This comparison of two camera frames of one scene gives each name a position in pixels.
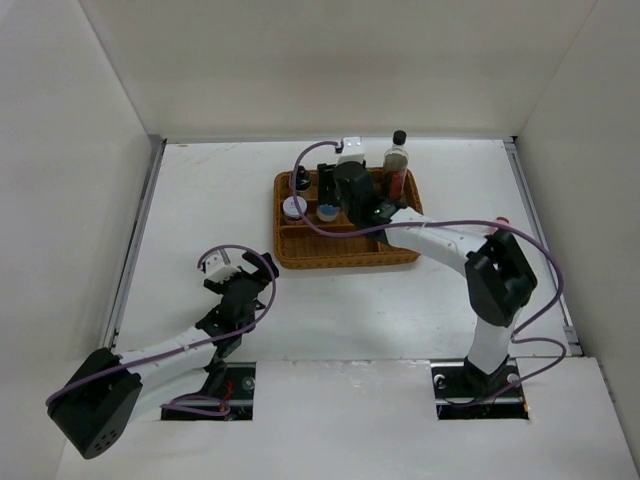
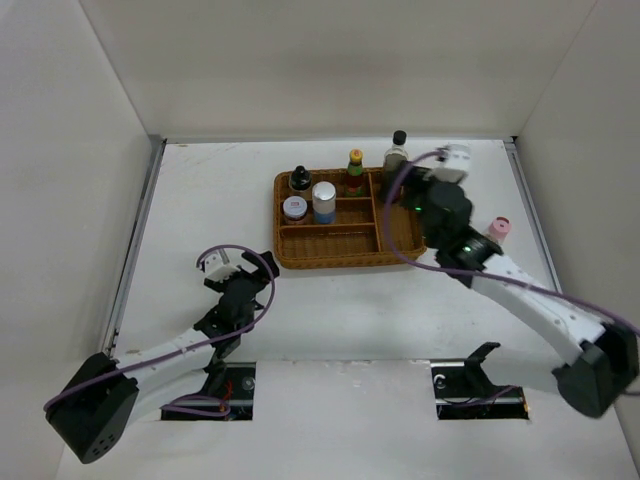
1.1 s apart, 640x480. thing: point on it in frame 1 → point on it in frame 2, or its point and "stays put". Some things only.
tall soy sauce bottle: [395, 165] stays put
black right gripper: [326, 178] → [417, 178]
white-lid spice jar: [291, 210] stays put
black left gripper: [256, 262] stays put
